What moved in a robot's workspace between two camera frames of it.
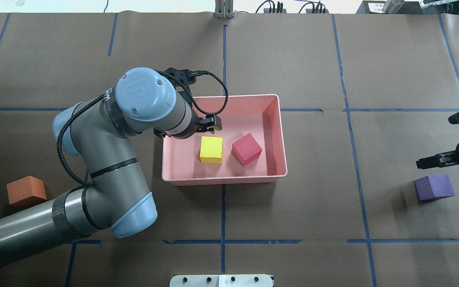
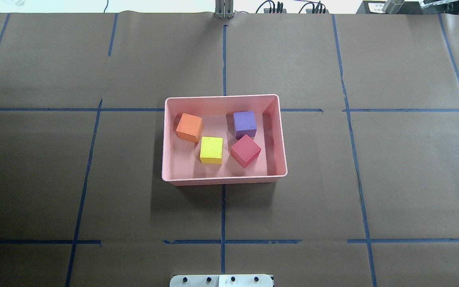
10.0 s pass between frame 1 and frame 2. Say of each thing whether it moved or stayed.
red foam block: stayed
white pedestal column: stayed
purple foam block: moved
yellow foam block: stayed
